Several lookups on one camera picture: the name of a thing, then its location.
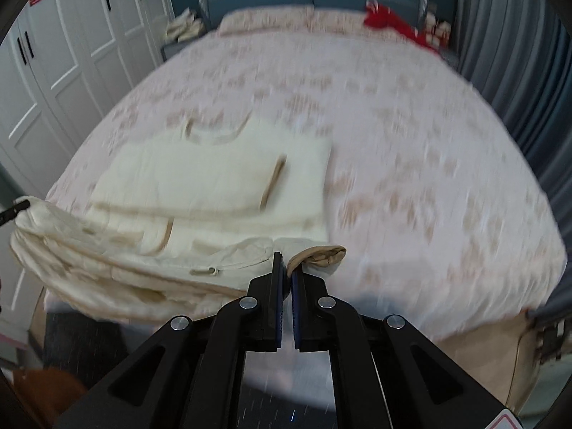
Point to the cream folded cloth pile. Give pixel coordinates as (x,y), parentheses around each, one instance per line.
(183,27)

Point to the metal bed bracket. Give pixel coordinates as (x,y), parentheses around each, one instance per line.
(549,335)

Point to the red garment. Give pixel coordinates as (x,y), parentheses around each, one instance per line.
(384,18)

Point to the white wardrobe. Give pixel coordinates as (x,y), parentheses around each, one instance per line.
(67,53)

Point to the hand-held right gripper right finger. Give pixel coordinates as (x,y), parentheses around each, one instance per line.
(297,313)

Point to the blue nightstand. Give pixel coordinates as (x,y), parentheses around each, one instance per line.
(449,57)
(178,51)

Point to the small plush doll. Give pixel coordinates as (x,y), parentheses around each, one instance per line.
(443,31)
(431,18)

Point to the grey curtain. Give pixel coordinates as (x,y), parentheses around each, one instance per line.
(514,53)

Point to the bed with floral cover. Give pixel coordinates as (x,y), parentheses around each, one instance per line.
(424,165)

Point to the pink floral pillow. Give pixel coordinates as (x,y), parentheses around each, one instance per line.
(263,20)
(339,18)

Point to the cream quilted jacket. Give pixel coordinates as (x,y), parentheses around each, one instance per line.
(201,178)

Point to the beige bed frame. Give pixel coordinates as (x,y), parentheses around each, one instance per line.
(482,357)

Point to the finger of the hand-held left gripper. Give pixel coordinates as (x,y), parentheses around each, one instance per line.
(18,208)

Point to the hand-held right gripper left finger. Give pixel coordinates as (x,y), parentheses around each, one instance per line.
(279,304)

